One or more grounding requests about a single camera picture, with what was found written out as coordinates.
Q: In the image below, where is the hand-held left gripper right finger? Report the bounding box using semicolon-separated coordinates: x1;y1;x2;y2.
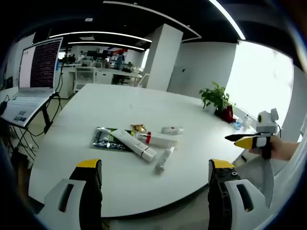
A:
207;158;266;230

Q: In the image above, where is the dark red bag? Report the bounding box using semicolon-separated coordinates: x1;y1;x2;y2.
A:
217;105;235;123

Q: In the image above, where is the person's right hand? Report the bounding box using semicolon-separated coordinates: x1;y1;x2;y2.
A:
248;136;290;161

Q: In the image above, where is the white skincare pump bottle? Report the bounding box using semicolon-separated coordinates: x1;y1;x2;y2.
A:
136;131;180;147

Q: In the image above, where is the green black sachet packet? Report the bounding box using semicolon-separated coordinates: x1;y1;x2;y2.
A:
92;126;135;152

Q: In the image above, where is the long ceiling light strip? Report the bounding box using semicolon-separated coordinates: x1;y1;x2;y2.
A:
68;41;146;51
208;0;247;40
49;30;153;43

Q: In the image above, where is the green potted plant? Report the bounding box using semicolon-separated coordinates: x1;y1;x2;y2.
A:
199;81;231;115

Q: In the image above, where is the open silver laptop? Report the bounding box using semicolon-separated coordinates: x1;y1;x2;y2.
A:
0;37;63;127

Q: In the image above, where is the small white skincare bottle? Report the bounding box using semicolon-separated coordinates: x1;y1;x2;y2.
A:
160;126;186;135
154;146;176;177

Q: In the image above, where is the gold foil wrapper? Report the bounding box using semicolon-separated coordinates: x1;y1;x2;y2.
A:
130;123;147;133

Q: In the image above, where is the row of white office desks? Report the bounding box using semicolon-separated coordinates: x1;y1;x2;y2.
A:
63;61;144;94

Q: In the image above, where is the black laptop stand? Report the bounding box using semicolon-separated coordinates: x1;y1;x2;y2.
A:
9;92;62;168

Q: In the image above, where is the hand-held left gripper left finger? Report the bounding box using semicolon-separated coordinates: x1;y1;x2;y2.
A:
39;158;103;230

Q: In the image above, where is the black laptop cable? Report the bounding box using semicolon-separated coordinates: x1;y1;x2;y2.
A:
0;95;12;115

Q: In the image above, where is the white skincare tube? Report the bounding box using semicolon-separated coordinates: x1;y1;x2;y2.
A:
111;128;158;163

